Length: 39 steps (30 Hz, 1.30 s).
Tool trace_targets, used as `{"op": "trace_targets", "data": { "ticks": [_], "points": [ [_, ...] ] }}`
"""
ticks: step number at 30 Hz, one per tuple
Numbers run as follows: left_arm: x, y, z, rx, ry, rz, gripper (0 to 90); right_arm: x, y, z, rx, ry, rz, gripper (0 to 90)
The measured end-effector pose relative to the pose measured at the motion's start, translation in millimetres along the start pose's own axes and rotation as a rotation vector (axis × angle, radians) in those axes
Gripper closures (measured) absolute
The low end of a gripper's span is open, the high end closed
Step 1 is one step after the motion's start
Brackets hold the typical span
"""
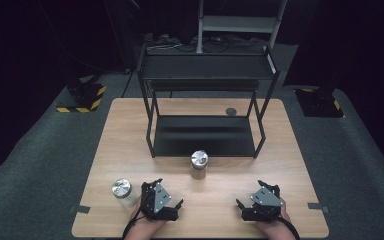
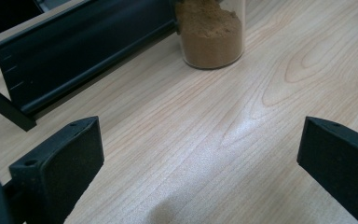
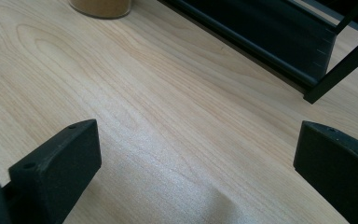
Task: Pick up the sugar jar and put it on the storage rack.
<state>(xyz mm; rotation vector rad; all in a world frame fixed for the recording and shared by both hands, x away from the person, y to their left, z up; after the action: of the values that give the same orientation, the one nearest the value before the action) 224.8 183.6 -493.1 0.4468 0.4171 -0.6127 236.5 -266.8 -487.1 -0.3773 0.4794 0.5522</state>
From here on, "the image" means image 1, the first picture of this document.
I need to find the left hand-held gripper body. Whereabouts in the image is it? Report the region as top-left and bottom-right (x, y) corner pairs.
(140, 181), (181, 222)

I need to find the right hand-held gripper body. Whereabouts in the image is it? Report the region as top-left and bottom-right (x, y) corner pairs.
(241, 186), (285, 223)

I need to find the glass jar with white powder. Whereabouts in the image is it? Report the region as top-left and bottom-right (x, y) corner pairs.
(111, 178), (140, 210)

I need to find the glass jar with brown powder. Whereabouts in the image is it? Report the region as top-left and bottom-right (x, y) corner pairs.
(190, 149), (210, 181)

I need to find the black metal two-tier shelf rack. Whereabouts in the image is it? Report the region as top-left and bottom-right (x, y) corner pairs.
(136, 43), (281, 159)

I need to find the person's right hand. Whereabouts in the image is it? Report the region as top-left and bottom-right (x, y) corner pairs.
(254, 203), (293, 235)

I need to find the person's left hand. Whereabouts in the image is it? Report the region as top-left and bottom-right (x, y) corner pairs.
(129, 203), (168, 234)

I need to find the grey tape strip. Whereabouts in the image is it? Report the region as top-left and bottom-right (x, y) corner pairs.
(307, 201), (330, 214)
(68, 204), (91, 215)

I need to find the black yellow striped stand base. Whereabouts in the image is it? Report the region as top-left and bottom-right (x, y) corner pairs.
(55, 74), (108, 114)
(294, 87), (345, 119)

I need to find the grey metal stand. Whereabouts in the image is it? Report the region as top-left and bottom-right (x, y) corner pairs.
(195, 0), (288, 54)

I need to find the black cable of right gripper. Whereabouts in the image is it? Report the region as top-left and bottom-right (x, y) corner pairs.
(275, 215), (302, 240)

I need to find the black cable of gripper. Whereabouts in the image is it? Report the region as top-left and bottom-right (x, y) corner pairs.
(275, 215), (302, 240)
(122, 213), (147, 240)

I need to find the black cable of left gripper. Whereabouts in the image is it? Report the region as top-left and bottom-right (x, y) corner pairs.
(122, 213), (147, 240)

